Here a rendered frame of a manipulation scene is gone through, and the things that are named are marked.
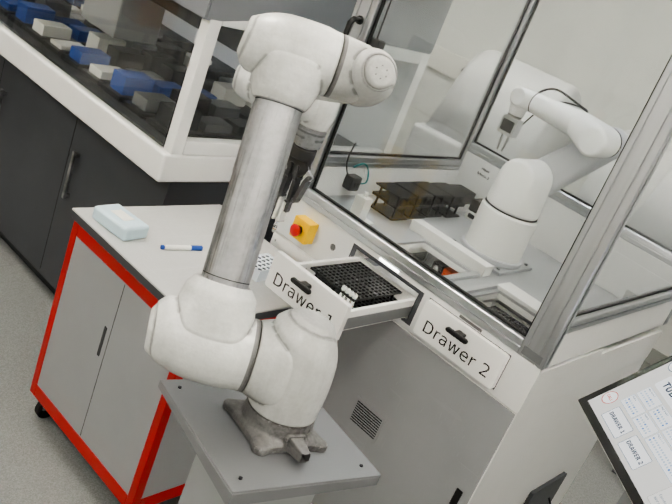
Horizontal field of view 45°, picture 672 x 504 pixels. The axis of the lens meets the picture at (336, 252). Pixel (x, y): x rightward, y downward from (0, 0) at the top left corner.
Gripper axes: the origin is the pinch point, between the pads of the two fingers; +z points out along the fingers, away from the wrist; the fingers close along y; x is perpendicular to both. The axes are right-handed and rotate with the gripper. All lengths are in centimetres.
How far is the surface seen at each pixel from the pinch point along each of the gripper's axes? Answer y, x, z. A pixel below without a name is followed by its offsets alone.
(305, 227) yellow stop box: -3.6, 20.9, 10.1
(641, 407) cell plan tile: 109, 6, -6
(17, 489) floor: -19, -50, 99
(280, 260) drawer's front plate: 12.6, -10.0, 8.4
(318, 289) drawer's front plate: 28.0, -11.4, 8.1
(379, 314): 39.0, 6.0, 12.6
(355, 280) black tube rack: 26.6, 8.5, 9.4
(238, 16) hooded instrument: -53, 17, -39
